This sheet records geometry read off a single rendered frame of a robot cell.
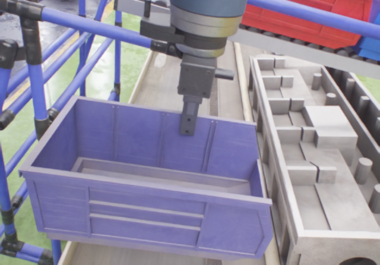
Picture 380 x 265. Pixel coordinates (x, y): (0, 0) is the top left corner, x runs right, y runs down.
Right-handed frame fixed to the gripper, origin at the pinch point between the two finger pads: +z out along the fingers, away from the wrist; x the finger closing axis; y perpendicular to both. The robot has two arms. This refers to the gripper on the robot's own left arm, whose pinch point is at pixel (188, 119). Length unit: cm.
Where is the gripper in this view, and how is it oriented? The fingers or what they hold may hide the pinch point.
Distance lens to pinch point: 58.4
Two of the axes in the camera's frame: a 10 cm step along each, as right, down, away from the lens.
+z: -1.5, 8.3, 5.4
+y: 9.9, 1.5, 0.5
